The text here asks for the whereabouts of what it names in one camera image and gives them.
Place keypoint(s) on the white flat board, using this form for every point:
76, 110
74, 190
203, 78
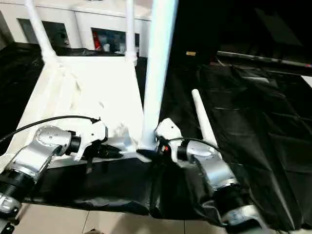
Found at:
307, 80

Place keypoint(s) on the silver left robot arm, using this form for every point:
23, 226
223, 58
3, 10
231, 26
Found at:
41, 146

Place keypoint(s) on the white glass-door cabinet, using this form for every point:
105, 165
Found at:
78, 14

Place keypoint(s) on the white plastic table leg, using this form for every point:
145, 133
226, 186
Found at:
130, 31
39, 31
158, 61
203, 114

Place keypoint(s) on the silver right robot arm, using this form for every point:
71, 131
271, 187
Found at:
214, 165

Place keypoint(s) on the small gold label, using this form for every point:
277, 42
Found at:
191, 53

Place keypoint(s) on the black table mat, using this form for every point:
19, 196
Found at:
256, 122

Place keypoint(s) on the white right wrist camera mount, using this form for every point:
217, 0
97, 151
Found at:
169, 129

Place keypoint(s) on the dark metal rod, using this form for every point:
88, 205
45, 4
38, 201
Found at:
263, 58

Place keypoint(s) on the black backdrop cloth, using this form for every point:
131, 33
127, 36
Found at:
231, 24

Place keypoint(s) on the white plastic table top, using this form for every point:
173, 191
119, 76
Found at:
85, 85

